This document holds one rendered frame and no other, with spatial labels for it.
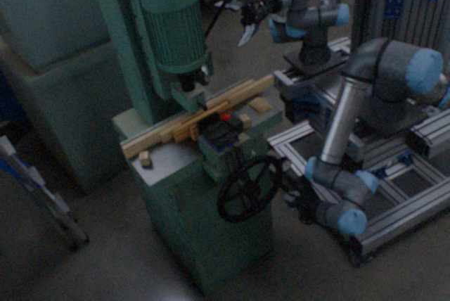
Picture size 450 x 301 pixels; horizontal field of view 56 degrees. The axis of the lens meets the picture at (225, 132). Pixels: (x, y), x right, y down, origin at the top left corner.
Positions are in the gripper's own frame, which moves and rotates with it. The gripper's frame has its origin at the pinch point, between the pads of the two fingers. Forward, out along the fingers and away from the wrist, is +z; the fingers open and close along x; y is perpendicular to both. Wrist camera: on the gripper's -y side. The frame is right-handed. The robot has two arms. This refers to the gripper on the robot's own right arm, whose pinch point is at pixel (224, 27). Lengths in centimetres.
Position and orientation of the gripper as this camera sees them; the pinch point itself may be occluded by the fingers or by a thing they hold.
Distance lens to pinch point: 139.7
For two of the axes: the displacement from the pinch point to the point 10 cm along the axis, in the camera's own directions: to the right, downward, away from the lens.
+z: -8.1, 4.6, -3.7
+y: 3.1, -1.9, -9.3
